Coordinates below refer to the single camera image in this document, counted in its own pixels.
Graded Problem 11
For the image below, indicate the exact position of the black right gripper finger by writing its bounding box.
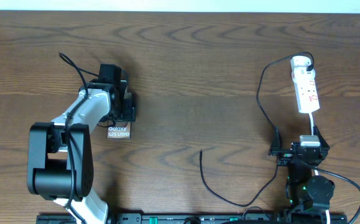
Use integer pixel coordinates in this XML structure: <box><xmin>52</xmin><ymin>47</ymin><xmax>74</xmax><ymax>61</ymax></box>
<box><xmin>313</xmin><ymin>126</ymin><xmax>330</xmax><ymax>156</ymax></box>
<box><xmin>269</xmin><ymin>126</ymin><xmax>282</xmax><ymax>155</ymax></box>

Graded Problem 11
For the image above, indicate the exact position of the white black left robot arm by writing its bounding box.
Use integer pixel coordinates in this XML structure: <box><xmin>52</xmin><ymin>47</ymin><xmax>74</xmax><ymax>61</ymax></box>
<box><xmin>27</xmin><ymin>80</ymin><xmax>135</xmax><ymax>223</ymax></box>

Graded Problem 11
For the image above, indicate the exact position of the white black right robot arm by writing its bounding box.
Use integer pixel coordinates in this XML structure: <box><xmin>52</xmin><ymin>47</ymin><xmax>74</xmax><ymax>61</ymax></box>
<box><xmin>269</xmin><ymin>126</ymin><xmax>335</xmax><ymax>222</ymax></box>

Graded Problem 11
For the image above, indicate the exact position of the white USB charger adapter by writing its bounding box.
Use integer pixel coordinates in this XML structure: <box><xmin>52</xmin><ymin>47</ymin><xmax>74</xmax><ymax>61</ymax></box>
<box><xmin>290</xmin><ymin>55</ymin><xmax>313</xmax><ymax>71</ymax></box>

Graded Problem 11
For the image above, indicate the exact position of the white power strip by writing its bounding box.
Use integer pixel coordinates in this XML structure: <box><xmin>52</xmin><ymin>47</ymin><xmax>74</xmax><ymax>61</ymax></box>
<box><xmin>292</xmin><ymin>67</ymin><xmax>320</xmax><ymax>114</ymax></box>

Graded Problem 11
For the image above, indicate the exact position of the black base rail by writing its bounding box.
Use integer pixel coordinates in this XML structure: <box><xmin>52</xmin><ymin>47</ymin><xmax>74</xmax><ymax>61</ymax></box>
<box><xmin>35</xmin><ymin>213</ymin><xmax>348</xmax><ymax>224</ymax></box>

